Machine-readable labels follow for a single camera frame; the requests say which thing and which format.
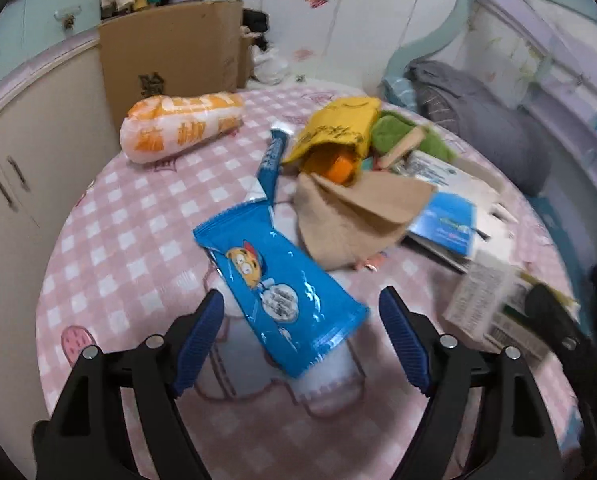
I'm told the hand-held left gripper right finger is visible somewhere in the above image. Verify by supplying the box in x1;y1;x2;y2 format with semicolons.
378;286;564;480

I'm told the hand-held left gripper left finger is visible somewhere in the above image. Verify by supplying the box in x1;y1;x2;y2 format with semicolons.
32;290;225;480

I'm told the printed paper box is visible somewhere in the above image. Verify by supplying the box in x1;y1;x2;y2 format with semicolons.
442;250;581;367

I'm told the blue tiger print snack packet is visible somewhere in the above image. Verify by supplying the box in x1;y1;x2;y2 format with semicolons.
192;204;370;379

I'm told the orange and white plastic bag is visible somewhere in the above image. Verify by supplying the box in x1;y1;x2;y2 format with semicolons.
119;91;246;164

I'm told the teal patterned bed sheet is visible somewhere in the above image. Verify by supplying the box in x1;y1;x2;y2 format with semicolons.
528;194;597;321

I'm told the white paper sheet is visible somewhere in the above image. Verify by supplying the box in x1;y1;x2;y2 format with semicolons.
471;180;521;266

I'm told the blue booklet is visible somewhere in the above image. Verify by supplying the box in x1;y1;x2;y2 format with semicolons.
407;191;479;259

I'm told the brown paper bag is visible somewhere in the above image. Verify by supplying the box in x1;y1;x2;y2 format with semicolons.
294;172;438;268

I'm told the white printed paper packet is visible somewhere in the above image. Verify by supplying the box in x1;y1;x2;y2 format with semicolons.
403;150;504;202

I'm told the orange packet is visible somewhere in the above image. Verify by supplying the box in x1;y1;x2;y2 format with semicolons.
302;144;359;187

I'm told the beige paper wrapper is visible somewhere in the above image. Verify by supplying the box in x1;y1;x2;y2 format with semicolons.
378;126;429;170

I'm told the green cloth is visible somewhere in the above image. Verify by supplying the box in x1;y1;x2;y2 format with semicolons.
371;114;459;163

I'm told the narrow blue snack packet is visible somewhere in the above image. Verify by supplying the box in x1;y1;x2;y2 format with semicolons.
248;120;295;208

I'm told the grey quilt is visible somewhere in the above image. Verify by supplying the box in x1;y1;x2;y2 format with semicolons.
405;60;554;196

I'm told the yellow paper bag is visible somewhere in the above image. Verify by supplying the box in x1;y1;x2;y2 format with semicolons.
282;97;382;186

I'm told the cream cabinet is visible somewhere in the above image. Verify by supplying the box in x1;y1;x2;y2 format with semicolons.
0;30;122;441

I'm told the blue plaid pillow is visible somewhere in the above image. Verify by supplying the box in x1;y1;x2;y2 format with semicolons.
382;76;419;112

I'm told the tall cardboard box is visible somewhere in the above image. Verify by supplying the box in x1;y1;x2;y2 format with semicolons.
98;0;253;133

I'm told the black clothing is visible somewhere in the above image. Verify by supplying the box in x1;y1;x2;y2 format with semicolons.
242;8;270;52

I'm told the white wardrobe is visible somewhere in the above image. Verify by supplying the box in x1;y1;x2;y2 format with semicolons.
178;0;471;82

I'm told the wide teal drawer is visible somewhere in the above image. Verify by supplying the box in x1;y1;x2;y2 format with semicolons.
0;0;26;98

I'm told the narrow teal drawer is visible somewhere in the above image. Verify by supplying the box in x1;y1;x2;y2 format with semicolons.
24;0;102;50

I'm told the teal bunk bed frame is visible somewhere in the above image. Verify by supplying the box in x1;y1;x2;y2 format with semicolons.
381;0;597;241

